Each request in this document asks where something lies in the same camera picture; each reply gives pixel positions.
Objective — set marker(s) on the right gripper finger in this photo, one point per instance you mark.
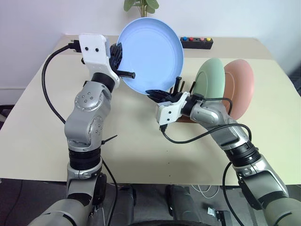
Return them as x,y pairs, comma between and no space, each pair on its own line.
160,99
158,92

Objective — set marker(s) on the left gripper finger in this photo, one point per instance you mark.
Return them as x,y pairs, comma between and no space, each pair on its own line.
118,55
127,74

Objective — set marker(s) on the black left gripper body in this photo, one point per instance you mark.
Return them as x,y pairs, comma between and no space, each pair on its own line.
112,58

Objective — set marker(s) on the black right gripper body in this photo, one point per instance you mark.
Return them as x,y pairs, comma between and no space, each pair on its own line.
175,97

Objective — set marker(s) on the blue plate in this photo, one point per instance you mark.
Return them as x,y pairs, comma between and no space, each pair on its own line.
152,54

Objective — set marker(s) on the green plate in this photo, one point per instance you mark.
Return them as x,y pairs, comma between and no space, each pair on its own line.
209,77

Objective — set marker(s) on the pink red plate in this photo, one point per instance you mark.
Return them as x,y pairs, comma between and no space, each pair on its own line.
240,89

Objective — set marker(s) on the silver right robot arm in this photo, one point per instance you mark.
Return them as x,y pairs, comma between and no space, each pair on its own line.
211,115

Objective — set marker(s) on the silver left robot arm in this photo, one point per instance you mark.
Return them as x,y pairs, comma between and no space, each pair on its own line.
87,117

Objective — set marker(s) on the wooden dish rack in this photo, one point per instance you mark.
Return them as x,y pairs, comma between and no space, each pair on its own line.
178,82

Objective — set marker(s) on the green leafy plant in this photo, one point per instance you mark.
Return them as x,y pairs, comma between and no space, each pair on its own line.
131,4

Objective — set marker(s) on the black button box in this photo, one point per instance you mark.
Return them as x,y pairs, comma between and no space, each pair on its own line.
200,44

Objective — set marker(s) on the dark rounded housing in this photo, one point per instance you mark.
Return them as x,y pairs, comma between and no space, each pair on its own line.
178,200

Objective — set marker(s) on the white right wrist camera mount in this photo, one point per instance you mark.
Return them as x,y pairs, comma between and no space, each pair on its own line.
169,113

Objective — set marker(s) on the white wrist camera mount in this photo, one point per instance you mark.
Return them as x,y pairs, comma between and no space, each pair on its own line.
94,56
169,113

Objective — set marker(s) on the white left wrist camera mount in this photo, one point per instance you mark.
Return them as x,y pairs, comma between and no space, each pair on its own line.
94,56

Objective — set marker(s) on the metal floor bracket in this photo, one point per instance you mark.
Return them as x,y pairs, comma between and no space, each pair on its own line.
218,214

